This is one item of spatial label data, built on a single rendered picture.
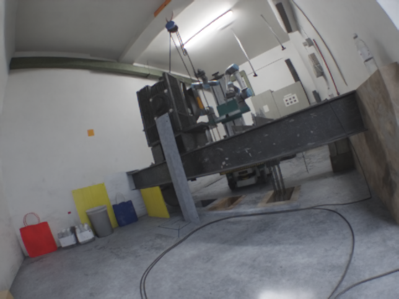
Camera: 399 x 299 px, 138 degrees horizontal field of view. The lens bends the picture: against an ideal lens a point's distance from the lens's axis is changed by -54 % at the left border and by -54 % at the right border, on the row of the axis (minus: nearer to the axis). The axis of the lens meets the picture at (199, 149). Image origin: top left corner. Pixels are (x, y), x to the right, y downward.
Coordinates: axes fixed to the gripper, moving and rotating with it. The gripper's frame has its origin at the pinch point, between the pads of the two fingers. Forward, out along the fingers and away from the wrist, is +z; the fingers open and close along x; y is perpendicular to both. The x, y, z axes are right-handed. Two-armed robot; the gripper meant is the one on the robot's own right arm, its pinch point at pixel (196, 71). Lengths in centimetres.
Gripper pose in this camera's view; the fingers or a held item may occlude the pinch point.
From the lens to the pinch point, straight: 207.5
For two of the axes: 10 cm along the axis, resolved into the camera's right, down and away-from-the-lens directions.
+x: -8.7, 3.3, 3.7
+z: -3.6, 0.7, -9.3
